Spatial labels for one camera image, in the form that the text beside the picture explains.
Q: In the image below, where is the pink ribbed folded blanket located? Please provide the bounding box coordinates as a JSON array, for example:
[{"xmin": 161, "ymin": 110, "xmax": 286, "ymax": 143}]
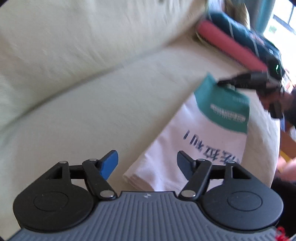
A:
[{"xmin": 196, "ymin": 20, "xmax": 267, "ymax": 71}]

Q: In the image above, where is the olive patterned throw pillow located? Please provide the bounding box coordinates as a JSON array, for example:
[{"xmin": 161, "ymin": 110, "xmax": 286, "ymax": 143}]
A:
[{"xmin": 224, "ymin": 0, "xmax": 250, "ymax": 29}]

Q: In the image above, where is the pale green sofa back cushion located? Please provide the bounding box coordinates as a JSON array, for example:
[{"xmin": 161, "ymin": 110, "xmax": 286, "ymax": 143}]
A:
[{"xmin": 1, "ymin": 1, "xmax": 206, "ymax": 128}]

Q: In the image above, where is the white and green tote bag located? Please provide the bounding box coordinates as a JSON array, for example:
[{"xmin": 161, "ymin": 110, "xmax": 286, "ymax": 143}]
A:
[{"xmin": 123, "ymin": 74, "xmax": 250, "ymax": 193}]

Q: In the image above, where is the person's right hand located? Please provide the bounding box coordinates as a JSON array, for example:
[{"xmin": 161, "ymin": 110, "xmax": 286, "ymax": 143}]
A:
[{"xmin": 257, "ymin": 84, "xmax": 296, "ymax": 130}]

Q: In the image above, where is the dark blue patterned blanket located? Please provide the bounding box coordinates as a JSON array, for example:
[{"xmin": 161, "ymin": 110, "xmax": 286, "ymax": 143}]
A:
[{"xmin": 207, "ymin": 11, "xmax": 282, "ymax": 69}]

